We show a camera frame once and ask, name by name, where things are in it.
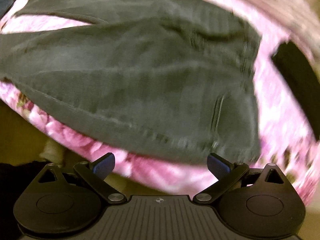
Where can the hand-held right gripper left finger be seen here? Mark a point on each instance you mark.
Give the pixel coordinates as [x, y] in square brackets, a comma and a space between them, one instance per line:
[103, 167]

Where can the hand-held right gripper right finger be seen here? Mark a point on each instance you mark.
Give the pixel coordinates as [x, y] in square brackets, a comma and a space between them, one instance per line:
[218, 165]

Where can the dark grey jeans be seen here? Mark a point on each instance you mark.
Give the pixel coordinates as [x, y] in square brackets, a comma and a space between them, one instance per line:
[125, 67]

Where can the pink floral bed sheet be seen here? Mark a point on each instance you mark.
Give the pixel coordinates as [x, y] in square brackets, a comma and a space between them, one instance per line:
[277, 135]

